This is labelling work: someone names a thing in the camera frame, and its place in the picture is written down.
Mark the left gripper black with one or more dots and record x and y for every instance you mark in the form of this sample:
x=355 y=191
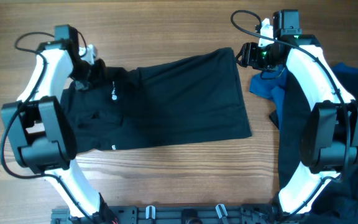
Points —
x=100 y=65

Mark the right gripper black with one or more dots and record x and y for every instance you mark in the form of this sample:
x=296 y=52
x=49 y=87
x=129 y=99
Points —
x=250 y=55

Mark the black t-shirt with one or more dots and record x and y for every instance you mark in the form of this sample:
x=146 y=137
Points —
x=195 y=99

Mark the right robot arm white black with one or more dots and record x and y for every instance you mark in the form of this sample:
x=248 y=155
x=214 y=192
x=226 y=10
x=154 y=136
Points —
x=328 y=144

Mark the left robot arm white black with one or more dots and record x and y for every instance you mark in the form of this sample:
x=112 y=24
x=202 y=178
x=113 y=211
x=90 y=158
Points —
x=40 y=135

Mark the dark clothes pile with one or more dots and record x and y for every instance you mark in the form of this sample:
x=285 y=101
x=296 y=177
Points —
x=338 y=202

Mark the blue garment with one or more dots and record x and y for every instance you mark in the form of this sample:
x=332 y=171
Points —
x=273 y=88

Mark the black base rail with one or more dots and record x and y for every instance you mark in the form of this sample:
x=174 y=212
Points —
x=243 y=214

